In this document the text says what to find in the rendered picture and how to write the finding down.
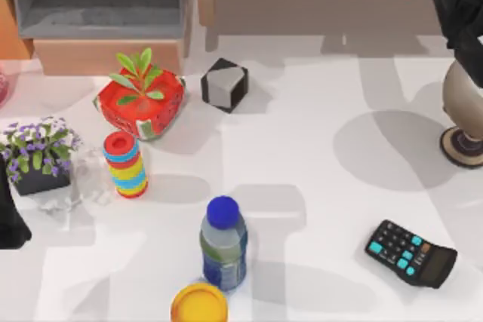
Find black and grey cube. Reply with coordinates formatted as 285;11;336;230
199;57;251;115

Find red pot with green plant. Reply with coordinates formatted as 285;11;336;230
92;47;187;142

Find bottle with blue cap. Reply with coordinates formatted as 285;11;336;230
198;195;250;293

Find stack of coloured rings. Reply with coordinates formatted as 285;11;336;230
102;130;146;200

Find clear glass cup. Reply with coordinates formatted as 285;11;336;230
39;146;115;214

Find pale wooden drawer front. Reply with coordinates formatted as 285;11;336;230
32;37;186;76

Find black calculator with teal keys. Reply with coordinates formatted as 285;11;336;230
364;219;459;290

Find purple flowers in black pot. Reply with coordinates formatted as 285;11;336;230
0;115;83;197

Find round beige and dark coaster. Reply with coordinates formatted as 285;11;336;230
438;125;483;169

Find pink translucent bowl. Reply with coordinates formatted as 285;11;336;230
0;60;20;109

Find tan and black figurine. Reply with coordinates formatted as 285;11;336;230
386;0;483;141

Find wooden cupboard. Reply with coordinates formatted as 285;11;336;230
0;0;35;62

